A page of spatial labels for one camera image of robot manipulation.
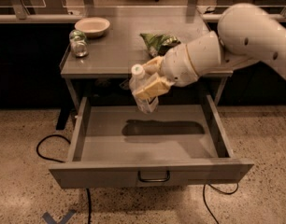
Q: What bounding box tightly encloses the black floor cable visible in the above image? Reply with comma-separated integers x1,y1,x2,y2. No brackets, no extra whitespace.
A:
36,133,93,224
202,182,239,224

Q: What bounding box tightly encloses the black floor cable right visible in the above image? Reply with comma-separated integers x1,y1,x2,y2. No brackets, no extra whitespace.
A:
202,182,239,224

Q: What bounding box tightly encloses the blue tape floor marker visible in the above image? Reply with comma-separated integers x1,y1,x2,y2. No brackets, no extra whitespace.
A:
41,208,78,224

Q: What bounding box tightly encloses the black floor cable left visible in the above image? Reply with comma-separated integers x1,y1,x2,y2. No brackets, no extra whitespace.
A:
36,133,93,224

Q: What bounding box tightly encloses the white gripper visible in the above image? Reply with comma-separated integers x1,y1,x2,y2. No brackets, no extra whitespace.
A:
136,44,199,99

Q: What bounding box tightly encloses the white sticker label left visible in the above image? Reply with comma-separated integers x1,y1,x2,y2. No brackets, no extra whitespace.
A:
120,79,130,91

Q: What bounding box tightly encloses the grey metal cabinet counter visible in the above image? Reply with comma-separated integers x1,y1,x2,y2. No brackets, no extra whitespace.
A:
59,7,236,112

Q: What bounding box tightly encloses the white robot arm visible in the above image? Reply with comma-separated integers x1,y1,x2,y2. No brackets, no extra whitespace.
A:
130,4,286,100

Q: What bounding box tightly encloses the white ceramic bowl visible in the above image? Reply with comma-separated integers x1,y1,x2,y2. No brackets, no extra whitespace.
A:
75,17,110,38

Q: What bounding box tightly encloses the black drawer handle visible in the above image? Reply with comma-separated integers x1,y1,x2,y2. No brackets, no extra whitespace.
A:
137,171,170,183

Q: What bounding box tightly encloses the green soda can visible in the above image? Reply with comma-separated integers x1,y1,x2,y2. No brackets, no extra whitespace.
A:
69,30,88,58

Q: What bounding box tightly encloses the open grey top drawer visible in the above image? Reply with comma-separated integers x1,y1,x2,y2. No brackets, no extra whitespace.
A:
50,96,254,189

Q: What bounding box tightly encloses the green chip bag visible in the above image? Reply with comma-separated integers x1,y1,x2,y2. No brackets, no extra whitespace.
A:
140,34,180,57

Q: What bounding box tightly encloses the clear plastic water bottle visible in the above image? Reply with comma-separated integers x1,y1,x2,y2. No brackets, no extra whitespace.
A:
129,64,159,114

